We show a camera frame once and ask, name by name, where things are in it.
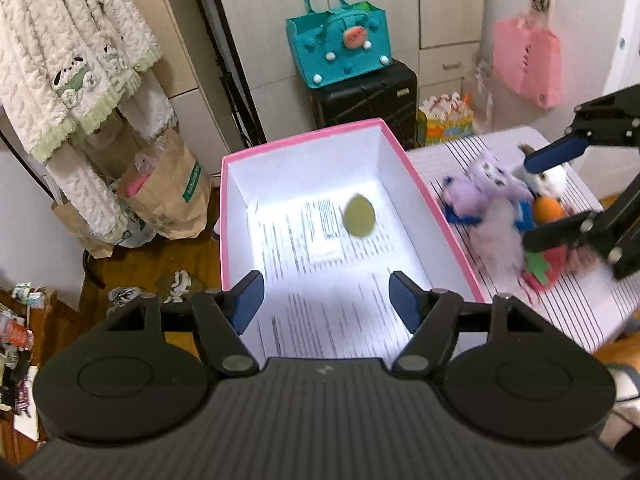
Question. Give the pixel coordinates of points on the clutter of small packets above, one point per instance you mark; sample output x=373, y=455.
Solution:
x=17, y=340

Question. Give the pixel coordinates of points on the black white patterned sock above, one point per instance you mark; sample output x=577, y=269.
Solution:
x=122, y=294
x=181, y=281

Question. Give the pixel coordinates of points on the printed paper sheets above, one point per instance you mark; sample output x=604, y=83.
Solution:
x=310, y=320

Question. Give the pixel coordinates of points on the teal felt handbag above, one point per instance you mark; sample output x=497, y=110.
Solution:
x=345, y=65

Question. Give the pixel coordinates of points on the purple plush toy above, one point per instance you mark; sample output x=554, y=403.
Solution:
x=487, y=185

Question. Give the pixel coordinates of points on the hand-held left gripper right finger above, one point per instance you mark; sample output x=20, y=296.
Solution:
x=402, y=300

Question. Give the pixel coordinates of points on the colourful gift bag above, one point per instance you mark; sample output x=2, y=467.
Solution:
x=445, y=122

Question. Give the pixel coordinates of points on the black suitcase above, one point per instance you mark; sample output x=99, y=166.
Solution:
x=360, y=105

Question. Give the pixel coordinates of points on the green round puff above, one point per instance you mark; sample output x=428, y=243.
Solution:
x=359, y=215

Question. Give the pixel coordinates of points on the pink hanging bag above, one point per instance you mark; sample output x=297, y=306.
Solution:
x=525, y=60

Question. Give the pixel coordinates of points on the white printed card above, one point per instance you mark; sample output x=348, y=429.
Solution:
x=325, y=252

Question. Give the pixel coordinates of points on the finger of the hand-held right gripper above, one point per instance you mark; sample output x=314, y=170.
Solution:
x=550, y=156
x=555, y=235

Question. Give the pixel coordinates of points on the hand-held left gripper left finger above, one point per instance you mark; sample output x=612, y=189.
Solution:
x=248, y=300

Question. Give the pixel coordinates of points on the pink cardboard box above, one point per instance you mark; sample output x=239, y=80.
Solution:
x=435, y=200

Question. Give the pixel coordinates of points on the red strawberry plush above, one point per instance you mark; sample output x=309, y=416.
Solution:
x=552, y=265

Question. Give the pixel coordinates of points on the beige wardrobe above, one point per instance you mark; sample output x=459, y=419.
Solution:
x=450, y=0

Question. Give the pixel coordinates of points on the black tripod stand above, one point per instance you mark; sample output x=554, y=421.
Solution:
x=235, y=75

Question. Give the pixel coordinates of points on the white plush toy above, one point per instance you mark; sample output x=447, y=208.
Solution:
x=552, y=182

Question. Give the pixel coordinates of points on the small brown paper bag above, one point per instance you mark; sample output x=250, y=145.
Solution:
x=80, y=230

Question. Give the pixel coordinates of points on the white fleece pajama top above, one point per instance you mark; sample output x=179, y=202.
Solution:
x=60, y=35

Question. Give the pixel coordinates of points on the orange ball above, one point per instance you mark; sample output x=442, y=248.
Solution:
x=546, y=209

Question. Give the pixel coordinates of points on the large brown paper bag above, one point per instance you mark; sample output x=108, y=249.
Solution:
x=170, y=200

